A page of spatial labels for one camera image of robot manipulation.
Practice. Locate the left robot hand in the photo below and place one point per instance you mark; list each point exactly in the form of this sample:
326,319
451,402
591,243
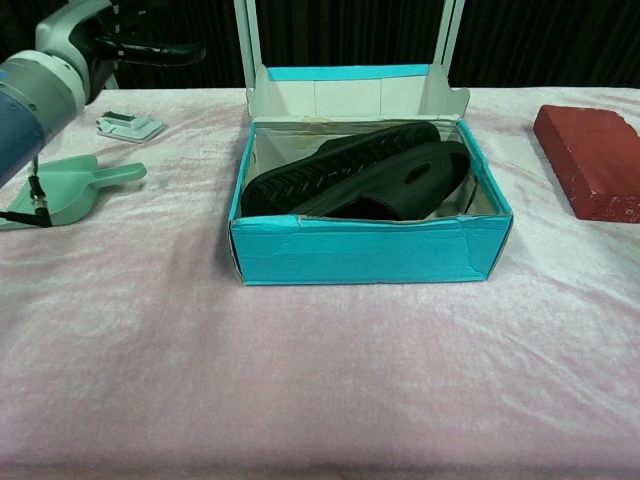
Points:
57,30

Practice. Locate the black shoe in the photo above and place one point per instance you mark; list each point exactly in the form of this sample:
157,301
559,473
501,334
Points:
310,175
440,160

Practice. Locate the teal cardboard shoe box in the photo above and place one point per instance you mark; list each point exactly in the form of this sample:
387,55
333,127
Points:
360,252

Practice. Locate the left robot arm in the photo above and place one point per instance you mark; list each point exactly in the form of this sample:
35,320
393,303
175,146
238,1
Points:
30,95

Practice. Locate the small white grey device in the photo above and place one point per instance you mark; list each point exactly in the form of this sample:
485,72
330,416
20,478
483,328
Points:
132,127

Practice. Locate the green plastic dustpan scoop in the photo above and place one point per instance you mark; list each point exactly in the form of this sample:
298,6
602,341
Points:
70,195

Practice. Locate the black curtain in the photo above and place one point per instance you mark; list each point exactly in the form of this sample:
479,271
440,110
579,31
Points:
350,30

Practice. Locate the pink velvet table cloth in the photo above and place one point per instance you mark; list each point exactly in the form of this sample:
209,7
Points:
320,380

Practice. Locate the red brick block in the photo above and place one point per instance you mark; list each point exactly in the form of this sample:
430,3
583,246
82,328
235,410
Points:
585,150

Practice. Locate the white frame post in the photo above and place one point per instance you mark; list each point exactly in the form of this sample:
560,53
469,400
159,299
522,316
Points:
450,30
248,35

